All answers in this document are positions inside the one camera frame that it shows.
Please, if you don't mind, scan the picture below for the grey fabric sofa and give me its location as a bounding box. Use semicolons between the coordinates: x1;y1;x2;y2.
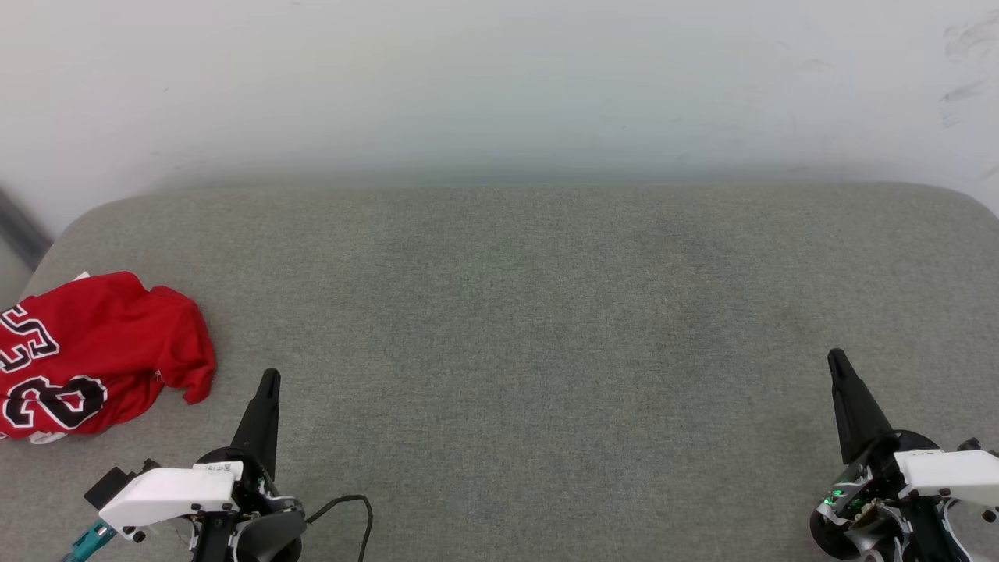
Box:
0;181;999;562

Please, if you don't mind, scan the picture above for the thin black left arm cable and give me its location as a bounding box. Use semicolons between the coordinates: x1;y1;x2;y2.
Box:
303;494;375;562

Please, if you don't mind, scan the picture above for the red basketball jersey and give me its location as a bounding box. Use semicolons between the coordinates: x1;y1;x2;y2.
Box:
0;270;217;444

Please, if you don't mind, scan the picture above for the teal left camera connector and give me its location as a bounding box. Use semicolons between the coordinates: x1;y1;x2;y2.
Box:
61;518;119;562

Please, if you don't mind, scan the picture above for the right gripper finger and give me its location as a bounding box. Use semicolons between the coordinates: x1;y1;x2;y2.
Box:
835;349;898;452
828;349;871;466

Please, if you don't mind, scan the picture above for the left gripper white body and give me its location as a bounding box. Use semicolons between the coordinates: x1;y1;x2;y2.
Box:
98;446;307;562

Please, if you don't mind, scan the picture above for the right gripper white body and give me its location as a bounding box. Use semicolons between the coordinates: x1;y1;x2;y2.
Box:
810;433;999;562

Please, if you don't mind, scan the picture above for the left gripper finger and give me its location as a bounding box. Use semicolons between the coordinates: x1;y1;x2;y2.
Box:
254;369;281;478
231;369;272;469

